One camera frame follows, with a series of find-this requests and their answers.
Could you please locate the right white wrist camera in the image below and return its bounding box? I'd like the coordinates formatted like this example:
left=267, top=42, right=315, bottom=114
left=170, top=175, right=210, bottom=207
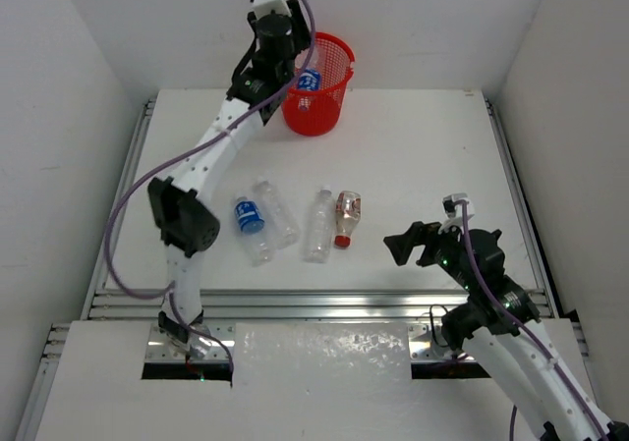
left=438, top=193, right=475, bottom=234

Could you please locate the red cap red label bottle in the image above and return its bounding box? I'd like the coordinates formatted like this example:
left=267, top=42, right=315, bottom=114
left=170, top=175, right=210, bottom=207
left=334, top=191, right=362, bottom=249

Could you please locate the clear ribbed bottle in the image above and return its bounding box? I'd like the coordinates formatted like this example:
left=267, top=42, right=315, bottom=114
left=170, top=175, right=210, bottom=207
left=253, top=178, right=300, bottom=249

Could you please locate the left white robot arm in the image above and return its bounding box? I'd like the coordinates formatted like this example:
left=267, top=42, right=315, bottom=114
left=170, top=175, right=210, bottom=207
left=147, top=0, right=312, bottom=349

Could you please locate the red plastic mesh bin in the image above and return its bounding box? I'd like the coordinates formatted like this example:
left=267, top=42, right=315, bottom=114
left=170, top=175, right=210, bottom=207
left=282, top=31, right=355, bottom=137

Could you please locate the white front cover sheet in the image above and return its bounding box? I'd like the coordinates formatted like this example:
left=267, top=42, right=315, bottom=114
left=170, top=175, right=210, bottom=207
left=234, top=322, right=412, bottom=387

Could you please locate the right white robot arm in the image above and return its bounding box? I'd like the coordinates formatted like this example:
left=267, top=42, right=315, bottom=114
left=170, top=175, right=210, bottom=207
left=383, top=222, right=628, bottom=440

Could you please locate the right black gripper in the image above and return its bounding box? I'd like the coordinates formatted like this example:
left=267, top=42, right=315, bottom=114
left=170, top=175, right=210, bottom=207
left=383, top=214, right=475, bottom=292

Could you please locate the aluminium front rail frame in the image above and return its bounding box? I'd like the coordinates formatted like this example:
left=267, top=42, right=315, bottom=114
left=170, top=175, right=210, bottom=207
left=18, top=89, right=588, bottom=440

